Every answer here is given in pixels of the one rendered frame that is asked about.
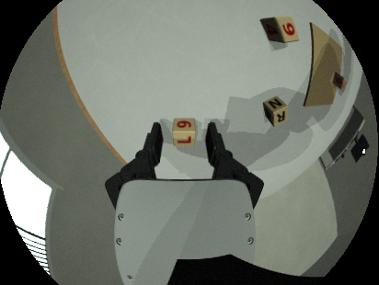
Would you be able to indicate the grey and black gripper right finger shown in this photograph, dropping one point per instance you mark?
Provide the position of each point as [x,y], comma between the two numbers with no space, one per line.
[223,160]

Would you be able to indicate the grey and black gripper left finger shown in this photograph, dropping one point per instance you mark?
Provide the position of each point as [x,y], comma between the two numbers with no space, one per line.
[143,165]

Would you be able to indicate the tan flat mat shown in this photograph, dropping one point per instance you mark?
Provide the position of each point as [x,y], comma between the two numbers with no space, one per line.
[326,60]

